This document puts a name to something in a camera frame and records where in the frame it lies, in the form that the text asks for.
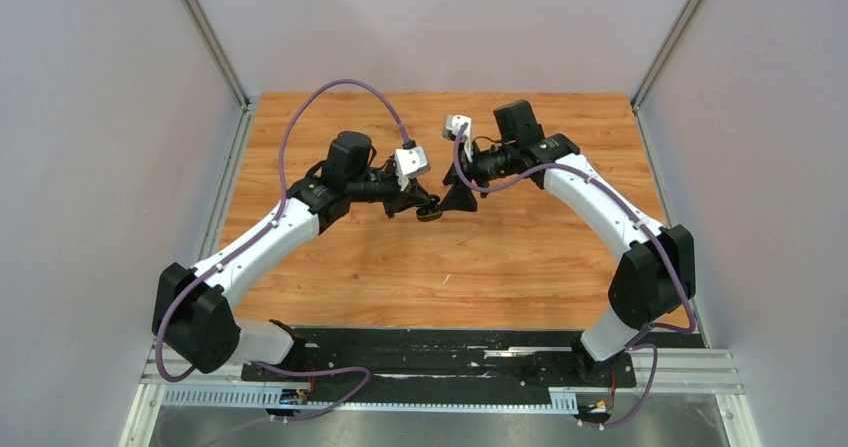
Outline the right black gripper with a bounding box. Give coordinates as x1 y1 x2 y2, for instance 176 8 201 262
439 140 516 212

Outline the black earbud case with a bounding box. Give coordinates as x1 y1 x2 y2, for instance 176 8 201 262
416 205 442 222

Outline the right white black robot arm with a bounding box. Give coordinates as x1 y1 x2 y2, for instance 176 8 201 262
441 100 696 385

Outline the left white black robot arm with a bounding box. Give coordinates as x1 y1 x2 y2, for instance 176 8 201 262
151 131 440 382

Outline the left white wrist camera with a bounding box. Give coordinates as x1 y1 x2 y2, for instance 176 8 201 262
394 146 431 191

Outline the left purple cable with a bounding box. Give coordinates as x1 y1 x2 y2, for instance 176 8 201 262
154 78 415 425

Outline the purple cable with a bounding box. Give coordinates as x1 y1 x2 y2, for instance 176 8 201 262
451 124 698 430
154 78 415 425

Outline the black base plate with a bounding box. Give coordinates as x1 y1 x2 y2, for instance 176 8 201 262
177 325 706 411

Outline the grey slotted cable duct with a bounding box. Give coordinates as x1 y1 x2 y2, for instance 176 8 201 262
162 388 579 413

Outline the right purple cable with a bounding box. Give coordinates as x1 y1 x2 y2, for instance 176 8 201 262
451 124 698 430

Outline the aluminium frame rail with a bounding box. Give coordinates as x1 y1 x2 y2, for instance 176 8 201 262
140 339 745 396

